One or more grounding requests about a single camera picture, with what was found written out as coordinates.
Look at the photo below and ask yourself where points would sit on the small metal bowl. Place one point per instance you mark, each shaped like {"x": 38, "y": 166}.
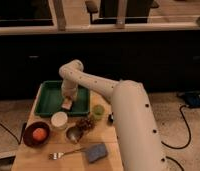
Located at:
{"x": 74, "y": 134}

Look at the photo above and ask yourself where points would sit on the green plastic tray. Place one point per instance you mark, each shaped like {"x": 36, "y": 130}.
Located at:
{"x": 50, "y": 100}

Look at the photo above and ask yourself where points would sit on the bunch of dark grapes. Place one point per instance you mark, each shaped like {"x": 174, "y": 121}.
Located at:
{"x": 86, "y": 124}

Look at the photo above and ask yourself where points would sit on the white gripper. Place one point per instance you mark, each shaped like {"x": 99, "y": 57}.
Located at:
{"x": 69, "y": 89}

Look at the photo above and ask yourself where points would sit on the blue sponge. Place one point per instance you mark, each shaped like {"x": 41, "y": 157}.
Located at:
{"x": 96, "y": 152}

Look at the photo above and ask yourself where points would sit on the green cup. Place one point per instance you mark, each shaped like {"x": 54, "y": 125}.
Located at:
{"x": 98, "y": 111}

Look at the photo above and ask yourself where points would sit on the metal fork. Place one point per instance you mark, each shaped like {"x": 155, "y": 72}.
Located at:
{"x": 58, "y": 155}

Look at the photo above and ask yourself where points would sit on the blue black floor device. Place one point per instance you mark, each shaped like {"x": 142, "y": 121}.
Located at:
{"x": 192, "y": 99}

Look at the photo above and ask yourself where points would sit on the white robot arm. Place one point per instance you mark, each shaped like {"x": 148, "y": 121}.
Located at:
{"x": 136, "y": 129}

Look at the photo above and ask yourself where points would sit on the small eraser block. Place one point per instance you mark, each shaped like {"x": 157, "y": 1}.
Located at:
{"x": 67, "y": 104}

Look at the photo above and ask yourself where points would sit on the white cup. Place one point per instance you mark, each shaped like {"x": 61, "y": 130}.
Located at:
{"x": 59, "y": 120}

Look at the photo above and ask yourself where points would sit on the small black object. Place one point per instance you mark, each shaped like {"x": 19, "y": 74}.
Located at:
{"x": 110, "y": 118}

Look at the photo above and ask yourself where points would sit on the orange fruit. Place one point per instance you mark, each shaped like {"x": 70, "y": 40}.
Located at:
{"x": 39, "y": 134}

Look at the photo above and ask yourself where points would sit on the dark red bowl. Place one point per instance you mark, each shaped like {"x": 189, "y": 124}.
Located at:
{"x": 28, "y": 138}

